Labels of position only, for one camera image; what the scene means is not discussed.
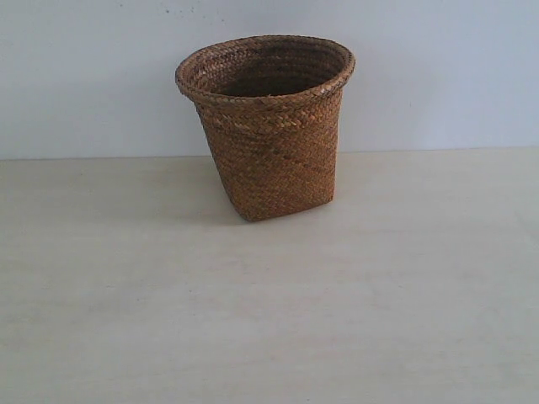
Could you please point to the brown woven wicker basket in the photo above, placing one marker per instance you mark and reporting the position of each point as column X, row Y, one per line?
column 269, row 106

